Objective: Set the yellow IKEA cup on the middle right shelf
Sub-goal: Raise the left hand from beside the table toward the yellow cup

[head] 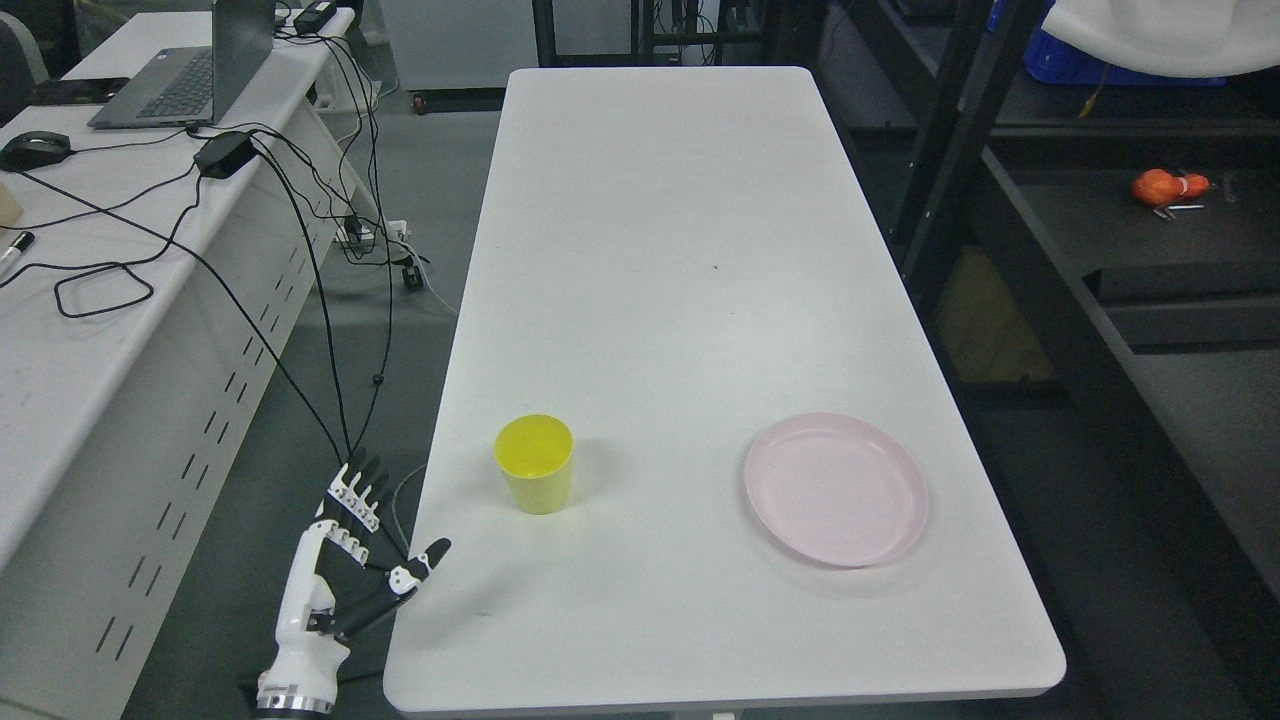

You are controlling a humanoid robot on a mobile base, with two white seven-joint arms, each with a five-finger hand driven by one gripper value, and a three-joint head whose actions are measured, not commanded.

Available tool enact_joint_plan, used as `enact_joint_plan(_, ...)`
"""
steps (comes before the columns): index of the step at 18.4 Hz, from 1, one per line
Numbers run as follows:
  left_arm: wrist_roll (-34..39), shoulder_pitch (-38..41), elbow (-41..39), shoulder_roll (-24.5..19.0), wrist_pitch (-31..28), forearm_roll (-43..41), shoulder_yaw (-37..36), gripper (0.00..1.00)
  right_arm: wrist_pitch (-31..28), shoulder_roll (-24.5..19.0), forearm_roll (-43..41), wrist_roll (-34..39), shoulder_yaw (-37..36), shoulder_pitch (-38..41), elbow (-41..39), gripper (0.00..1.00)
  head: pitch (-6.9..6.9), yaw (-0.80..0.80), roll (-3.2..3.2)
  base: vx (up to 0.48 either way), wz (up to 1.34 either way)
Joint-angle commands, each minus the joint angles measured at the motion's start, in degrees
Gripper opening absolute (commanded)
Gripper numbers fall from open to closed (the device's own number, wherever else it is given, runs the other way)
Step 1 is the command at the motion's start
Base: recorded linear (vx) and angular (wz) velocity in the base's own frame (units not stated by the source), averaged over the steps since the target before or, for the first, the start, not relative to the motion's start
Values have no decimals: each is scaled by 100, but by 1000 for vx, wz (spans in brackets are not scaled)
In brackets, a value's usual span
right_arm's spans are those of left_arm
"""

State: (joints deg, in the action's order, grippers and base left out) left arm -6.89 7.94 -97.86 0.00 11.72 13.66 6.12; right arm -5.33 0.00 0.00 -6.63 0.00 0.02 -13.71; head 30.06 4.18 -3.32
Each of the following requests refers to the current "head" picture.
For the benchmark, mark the black power adapter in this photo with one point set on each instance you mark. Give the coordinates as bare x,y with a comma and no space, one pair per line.
223,155
314,17

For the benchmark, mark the black marker pen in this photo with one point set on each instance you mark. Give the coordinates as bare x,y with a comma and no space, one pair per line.
17,248

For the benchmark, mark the white side desk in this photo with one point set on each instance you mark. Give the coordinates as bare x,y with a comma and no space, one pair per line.
138,338

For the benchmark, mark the black computer mouse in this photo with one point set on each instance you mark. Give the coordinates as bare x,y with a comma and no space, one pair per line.
35,149

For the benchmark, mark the grey laptop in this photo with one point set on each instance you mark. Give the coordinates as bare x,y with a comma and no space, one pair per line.
194,86

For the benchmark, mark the black metal shelf rack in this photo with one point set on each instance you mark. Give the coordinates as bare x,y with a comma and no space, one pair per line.
1117,364

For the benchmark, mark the yellow plastic cup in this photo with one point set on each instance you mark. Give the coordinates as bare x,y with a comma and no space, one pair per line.
535,454

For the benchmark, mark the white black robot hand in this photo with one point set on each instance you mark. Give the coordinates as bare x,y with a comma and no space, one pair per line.
312,632

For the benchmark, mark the pink plastic plate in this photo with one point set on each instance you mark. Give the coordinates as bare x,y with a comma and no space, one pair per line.
836,490

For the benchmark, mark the blue plastic crate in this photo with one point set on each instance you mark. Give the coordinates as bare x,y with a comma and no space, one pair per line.
1129,43

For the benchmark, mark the white power strip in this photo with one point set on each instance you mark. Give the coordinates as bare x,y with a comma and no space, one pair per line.
361,236

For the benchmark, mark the white table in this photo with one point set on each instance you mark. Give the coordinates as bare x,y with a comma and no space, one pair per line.
671,260

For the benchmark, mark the orange toy on shelf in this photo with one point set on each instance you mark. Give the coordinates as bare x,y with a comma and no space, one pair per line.
1159,187

